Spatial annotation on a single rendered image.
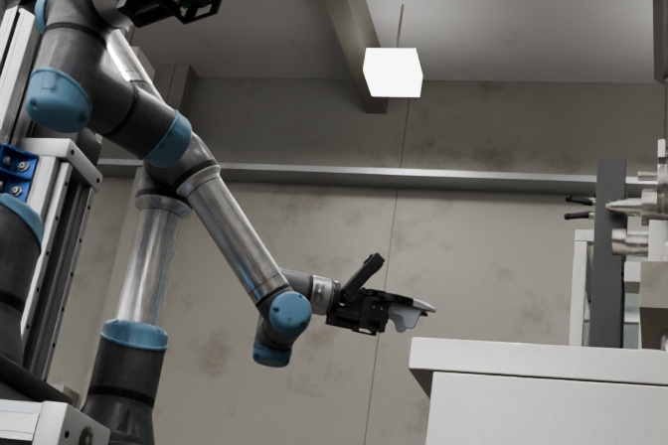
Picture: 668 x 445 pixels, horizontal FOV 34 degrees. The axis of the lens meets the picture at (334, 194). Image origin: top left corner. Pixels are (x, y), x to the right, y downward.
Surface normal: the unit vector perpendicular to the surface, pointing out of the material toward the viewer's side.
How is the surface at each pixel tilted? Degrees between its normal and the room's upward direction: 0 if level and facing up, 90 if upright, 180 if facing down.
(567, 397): 90
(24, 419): 90
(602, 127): 90
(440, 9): 180
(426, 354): 90
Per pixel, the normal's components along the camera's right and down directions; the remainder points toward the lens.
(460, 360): -0.26, -0.43
